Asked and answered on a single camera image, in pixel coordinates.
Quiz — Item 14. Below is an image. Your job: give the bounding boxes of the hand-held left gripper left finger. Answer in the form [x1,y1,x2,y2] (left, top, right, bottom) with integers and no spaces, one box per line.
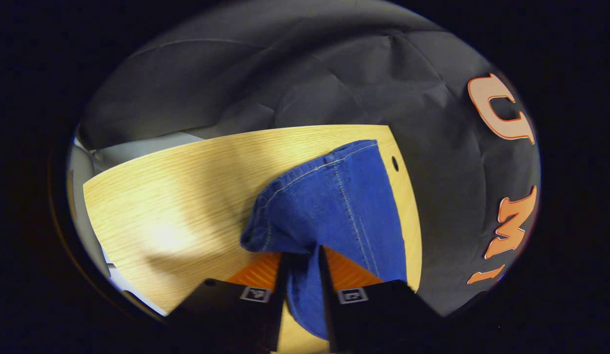
[167,251,292,353]

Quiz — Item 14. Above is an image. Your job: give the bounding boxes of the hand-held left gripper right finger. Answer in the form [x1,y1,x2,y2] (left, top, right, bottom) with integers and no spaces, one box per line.
[317,245,443,354]

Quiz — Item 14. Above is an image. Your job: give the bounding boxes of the black backdrop cloth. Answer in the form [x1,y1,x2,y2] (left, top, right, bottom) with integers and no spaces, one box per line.
[79,10,542,318]

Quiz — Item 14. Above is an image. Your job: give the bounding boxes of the blue denim jeans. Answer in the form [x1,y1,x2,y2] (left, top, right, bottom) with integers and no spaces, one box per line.
[240,140,409,341]

